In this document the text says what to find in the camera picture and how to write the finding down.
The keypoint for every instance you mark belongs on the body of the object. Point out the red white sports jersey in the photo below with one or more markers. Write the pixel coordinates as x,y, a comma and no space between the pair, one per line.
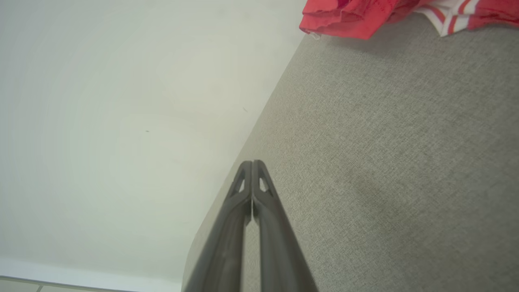
348,18

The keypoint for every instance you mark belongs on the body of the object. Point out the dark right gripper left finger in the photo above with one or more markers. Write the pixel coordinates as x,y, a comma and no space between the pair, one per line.
223,251

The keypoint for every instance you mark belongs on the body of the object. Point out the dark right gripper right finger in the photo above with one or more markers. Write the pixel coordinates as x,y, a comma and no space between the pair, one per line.
279,251

